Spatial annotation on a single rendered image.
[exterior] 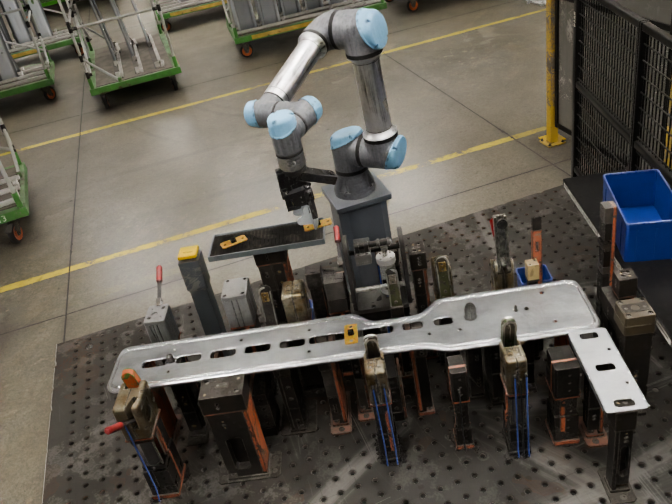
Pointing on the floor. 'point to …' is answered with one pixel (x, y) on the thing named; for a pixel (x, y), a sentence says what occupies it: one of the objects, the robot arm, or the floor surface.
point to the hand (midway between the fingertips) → (315, 222)
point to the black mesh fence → (618, 91)
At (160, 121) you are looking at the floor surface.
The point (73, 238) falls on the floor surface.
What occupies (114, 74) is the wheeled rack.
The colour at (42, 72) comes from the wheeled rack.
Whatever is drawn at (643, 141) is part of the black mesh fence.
